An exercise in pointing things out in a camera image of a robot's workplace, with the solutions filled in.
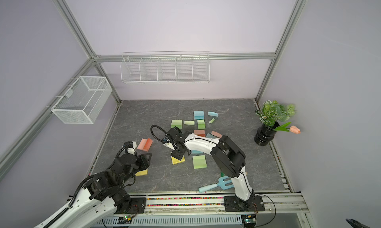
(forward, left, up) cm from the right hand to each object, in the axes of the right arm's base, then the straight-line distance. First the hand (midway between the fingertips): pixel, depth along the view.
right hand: (178, 149), depth 92 cm
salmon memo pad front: (+13, -14, -2) cm, 19 cm away
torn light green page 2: (+23, -22, -2) cm, 32 cm away
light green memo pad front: (+21, +2, -1) cm, 21 cm away
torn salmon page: (+11, -25, -1) cm, 28 cm away
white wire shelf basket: (+50, -5, +26) cm, 56 cm away
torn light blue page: (+30, -24, -2) cm, 39 cm away
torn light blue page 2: (+11, -19, -2) cm, 22 cm away
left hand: (-10, +13, +13) cm, 21 cm away
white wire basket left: (+20, +54, +26) cm, 63 cm away
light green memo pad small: (+19, -15, -1) cm, 24 cm away
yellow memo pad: (-8, +1, +2) cm, 9 cm away
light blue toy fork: (-19, -25, -2) cm, 32 cm away
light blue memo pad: (+30, -13, -3) cm, 33 cm away
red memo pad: (+2, +21, +2) cm, 21 cm away
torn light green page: (+21, -6, -1) cm, 22 cm away
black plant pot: (+5, -52, +8) cm, 53 cm away
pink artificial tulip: (-2, -58, +25) cm, 64 cm away
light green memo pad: (-8, -13, -1) cm, 15 cm away
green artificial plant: (+10, -51, +25) cm, 58 cm away
